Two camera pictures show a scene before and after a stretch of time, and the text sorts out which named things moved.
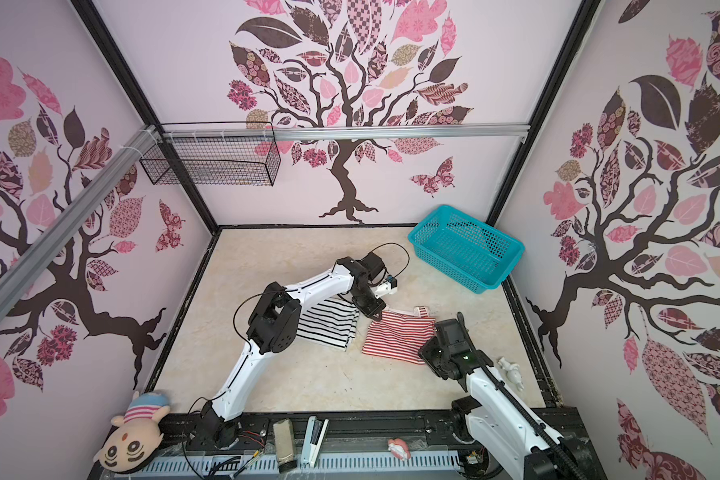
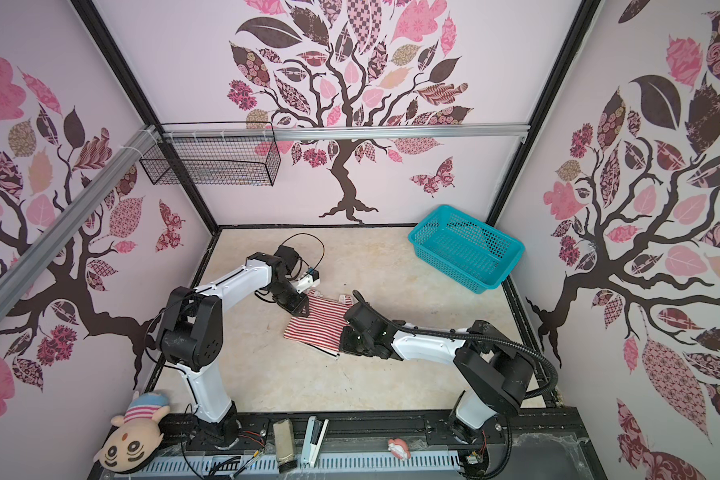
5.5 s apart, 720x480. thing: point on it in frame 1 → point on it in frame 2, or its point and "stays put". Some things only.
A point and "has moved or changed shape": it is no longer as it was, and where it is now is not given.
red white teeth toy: (399, 448) stays put
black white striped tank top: (331, 321) → (323, 350)
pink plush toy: (135, 440) stays put
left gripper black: (376, 306) → (296, 307)
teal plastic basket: (467, 248) stays put
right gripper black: (426, 352) → (345, 344)
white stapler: (314, 436) stays put
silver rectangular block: (285, 445) stays put
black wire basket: (213, 152) stays put
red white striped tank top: (400, 335) has moved or changed shape
